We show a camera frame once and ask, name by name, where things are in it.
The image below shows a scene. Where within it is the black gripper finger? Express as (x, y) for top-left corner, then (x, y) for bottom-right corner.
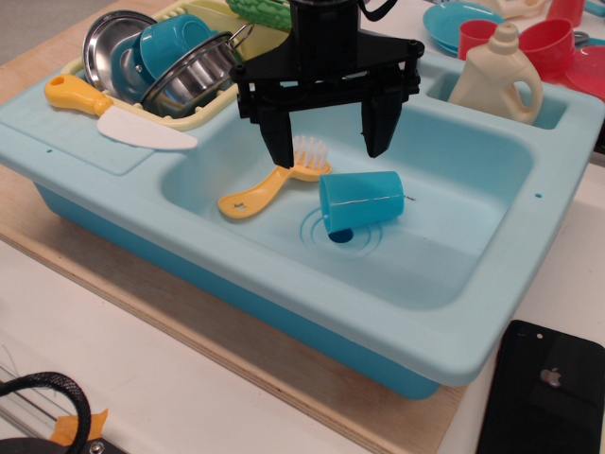
(259, 111), (294, 167)
(361, 94), (402, 158)

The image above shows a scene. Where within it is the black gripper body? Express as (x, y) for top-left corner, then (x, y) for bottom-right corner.
(232, 1), (424, 119)

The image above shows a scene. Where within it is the blue plastic cup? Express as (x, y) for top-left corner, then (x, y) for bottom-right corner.
(319, 171), (405, 234)

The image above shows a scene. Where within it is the red plastic cup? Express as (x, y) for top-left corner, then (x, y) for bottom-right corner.
(458, 19), (498, 61)

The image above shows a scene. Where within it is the red tall cup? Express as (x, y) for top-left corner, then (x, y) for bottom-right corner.
(546, 0), (585, 27)

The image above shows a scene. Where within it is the yellow dish brush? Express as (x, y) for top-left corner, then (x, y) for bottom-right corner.
(217, 136), (332, 219)

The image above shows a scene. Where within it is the green toy vegetable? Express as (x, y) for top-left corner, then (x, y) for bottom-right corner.
(226, 0), (292, 31)

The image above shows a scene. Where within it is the steel pot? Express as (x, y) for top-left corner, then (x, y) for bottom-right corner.
(140, 23), (254, 118)

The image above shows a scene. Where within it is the cream detergent bottle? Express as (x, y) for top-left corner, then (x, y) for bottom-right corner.
(448, 22), (543, 124)

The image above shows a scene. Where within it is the blue plate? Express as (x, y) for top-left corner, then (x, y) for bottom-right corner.
(423, 2), (504, 56)

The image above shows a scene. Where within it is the blue bowl in rack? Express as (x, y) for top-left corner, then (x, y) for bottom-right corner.
(139, 14), (217, 79)

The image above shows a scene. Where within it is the light blue toy sink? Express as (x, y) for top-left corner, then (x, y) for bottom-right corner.
(1, 53), (604, 398)

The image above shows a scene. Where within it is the cream toy object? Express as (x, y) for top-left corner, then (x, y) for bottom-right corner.
(477, 0), (547, 19)

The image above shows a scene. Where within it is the red plastic bowl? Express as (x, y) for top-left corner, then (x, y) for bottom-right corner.
(519, 19), (576, 81)

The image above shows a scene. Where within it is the steel pot lid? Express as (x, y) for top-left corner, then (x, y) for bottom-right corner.
(82, 9), (157, 104)

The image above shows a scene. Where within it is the red plate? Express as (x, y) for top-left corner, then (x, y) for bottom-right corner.
(565, 45), (605, 100)

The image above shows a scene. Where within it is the plywood board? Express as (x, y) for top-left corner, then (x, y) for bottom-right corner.
(0, 0), (469, 454)

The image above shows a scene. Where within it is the black smartphone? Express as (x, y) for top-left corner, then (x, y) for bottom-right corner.
(475, 320), (604, 454)

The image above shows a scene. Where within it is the orange tape piece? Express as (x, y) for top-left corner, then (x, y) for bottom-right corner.
(49, 408), (110, 445)

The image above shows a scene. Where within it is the yellow handled toy knife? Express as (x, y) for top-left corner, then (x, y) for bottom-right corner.
(44, 75), (199, 151)

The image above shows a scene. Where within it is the black braided cable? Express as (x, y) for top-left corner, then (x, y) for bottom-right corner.
(0, 371), (93, 454)

